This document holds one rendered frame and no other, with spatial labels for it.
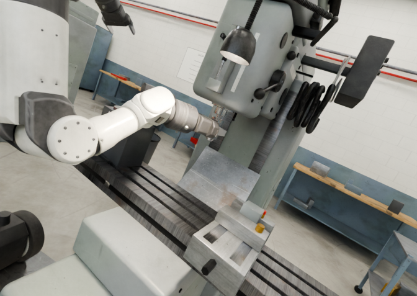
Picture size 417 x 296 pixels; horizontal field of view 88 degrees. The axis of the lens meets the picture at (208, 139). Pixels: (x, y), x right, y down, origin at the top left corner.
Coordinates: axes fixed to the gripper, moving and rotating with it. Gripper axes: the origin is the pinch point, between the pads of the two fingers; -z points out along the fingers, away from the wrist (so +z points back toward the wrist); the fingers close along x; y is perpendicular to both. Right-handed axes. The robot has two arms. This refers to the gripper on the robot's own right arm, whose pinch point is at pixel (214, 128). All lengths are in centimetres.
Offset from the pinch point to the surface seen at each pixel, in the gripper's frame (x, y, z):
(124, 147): 24.2, 21.9, 17.1
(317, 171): 101, 25, -358
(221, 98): -5.6, -9.9, 7.3
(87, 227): 1.5, 40.1, 27.7
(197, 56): 459, -102, -248
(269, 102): -5.5, -15.9, -13.6
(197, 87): 2.6, -9.9, 11.2
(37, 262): 33, 84, 31
